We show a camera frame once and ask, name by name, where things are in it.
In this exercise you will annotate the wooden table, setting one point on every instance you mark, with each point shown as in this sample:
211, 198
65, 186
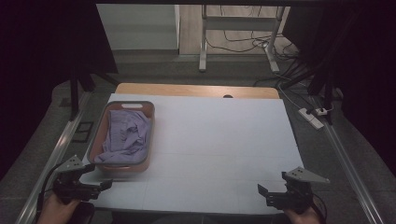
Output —
186, 90

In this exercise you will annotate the person's right hand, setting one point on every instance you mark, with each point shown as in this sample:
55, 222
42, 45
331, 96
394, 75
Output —
305, 218

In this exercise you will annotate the person's left hand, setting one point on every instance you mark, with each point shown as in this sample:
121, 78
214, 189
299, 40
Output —
56, 211

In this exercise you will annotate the white table sheet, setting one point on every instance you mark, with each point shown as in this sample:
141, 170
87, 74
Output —
218, 146

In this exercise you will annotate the white plug adapter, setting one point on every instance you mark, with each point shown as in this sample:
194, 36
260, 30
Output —
321, 111

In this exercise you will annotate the aluminium rail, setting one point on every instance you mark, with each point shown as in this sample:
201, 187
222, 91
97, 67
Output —
59, 143
348, 161

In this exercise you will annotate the black floor frame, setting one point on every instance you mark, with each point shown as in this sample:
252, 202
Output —
74, 133

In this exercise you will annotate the white power strip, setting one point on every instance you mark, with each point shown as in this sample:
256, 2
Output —
309, 118

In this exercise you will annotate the black curtain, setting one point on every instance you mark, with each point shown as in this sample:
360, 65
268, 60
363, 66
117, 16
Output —
37, 62
358, 46

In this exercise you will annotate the white cabinet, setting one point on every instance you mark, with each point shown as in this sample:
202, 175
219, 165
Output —
137, 28

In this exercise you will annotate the grey metal desk frame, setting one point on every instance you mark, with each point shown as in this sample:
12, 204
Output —
203, 46

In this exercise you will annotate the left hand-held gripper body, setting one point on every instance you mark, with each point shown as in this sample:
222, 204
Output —
73, 186

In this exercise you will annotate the pink plastic basket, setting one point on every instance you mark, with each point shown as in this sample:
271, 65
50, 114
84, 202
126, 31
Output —
101, 130

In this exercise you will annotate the purple cloth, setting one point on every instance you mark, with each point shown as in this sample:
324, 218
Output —
126, 137

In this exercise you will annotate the black stand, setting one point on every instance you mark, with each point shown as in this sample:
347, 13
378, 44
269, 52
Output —
74, 93
327, 93

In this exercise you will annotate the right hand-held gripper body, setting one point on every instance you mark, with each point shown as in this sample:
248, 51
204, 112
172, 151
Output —
297, 194

